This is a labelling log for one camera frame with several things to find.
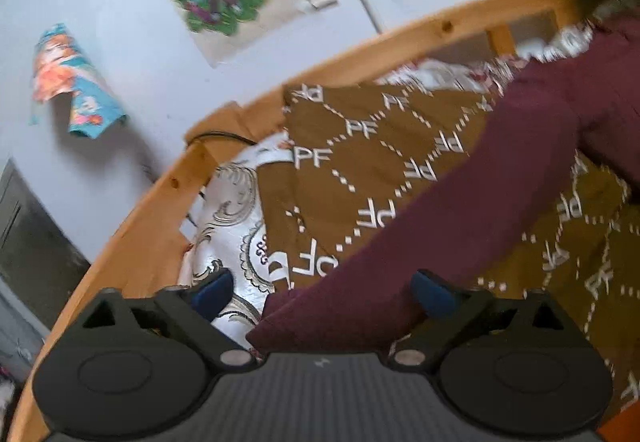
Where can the grey cabinet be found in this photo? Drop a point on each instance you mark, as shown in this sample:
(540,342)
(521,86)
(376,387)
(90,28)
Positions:
(30,247)

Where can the curled colourful wall poster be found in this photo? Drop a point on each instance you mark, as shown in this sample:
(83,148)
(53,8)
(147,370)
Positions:
(75,87)

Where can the white patterned bed sheet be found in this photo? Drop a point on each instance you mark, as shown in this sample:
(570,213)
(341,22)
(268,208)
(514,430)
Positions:
(232,202)

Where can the wooden bed frame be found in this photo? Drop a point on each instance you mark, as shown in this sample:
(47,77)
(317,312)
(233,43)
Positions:
(150,212)

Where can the brown lettered blanket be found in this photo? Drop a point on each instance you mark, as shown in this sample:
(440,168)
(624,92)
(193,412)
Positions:
(370,147)

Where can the orange cloth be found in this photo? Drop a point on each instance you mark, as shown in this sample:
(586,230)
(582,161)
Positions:
(622,429)

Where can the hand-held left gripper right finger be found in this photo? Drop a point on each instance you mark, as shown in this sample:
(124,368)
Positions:
(433,298)

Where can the maroon sweater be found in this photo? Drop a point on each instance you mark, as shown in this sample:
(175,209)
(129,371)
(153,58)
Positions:
(465,217)

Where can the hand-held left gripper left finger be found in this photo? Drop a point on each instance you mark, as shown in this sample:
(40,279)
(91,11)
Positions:
(216,293)

